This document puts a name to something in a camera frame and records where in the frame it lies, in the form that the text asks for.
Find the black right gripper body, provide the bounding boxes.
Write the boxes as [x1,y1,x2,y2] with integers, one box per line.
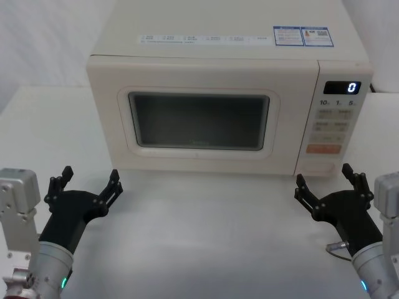
[312,189,384,259]

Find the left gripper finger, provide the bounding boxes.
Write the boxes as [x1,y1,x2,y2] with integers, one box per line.
[44,166,75,213]
[94,169,124,216]

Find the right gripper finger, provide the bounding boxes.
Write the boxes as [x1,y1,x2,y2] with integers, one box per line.
[341,163,375,203]
[294,173,328,219]

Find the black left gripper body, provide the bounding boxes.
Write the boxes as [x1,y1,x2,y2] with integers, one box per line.
[38,189,108,255]

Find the white table cloth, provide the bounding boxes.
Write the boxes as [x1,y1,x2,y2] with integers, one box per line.
[0,85,399,299]

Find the white curtain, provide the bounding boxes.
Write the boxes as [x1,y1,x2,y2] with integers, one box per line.
[0,0,399,116]

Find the cream microwave oven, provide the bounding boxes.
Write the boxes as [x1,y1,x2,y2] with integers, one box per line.
[85,0,374,181]

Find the thin cable with silver plug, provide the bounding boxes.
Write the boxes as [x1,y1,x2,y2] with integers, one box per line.
[324,240,355,261]

